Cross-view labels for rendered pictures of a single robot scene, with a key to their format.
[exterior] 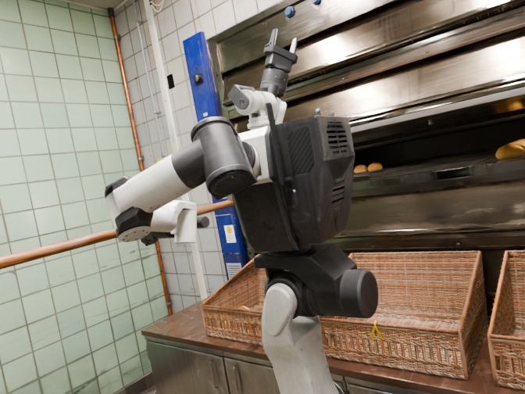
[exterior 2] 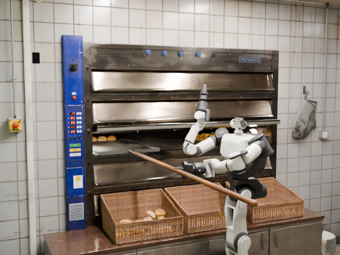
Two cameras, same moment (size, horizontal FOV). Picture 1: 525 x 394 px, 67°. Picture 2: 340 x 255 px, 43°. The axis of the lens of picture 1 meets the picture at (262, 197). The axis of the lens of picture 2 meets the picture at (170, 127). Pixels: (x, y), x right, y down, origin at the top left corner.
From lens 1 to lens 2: 2.98 m
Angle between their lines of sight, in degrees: 63
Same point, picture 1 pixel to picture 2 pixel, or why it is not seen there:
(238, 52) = (107, 60)
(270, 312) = not seen: hidden behind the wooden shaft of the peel
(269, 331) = (242, 207)
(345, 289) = (263, 188)
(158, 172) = (258, 150)
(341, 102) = (168, 108)
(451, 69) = (214, 107)
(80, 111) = not seen: outside the picture
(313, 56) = (158, 81)
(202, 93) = (74, 78)
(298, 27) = (151, 62)
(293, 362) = (242, 218)
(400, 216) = not seen: hidden behind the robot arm
